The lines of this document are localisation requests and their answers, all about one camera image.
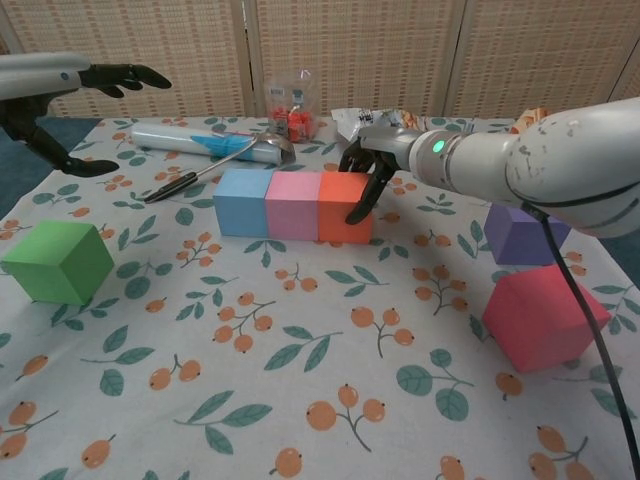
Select floral tablecloth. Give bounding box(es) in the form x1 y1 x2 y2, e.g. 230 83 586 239
0 115 640 480

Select orange biscuit box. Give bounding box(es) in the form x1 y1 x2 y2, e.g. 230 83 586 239
509 107 551 136

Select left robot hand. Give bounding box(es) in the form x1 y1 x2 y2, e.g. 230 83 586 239
0 52 174 177

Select teal table cover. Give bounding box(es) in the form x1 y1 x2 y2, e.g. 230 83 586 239
0 117 640 271

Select green cube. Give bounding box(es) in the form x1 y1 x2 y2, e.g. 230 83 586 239
0 219 116 307

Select pink cube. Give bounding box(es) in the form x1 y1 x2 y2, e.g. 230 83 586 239
264 171 324 241

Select blue cube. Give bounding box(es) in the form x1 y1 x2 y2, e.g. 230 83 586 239
212 168 276 239

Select red cube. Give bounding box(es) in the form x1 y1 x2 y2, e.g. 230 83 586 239
481 264 613 375

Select metal ladle black handle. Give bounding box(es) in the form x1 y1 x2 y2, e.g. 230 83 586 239
144 132 297 204

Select crumpled snack bag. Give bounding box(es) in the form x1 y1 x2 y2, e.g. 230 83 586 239
330 106 476 144

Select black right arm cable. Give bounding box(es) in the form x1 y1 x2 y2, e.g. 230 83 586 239
519 199 640 480

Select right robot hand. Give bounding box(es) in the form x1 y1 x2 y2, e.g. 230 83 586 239
338 124 425 226

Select woven folding screen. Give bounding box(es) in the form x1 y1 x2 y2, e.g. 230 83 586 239
0 0 640 124

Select purple cube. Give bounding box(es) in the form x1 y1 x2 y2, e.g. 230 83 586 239
483 202 571 266

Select white plastic wrap roll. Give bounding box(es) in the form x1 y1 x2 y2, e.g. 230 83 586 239
130 123 296 166

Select clear bag orange items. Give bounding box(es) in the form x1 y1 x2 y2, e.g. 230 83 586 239
268 69 321 145

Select orange cube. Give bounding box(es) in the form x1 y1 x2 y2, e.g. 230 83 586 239
317 172 376 245

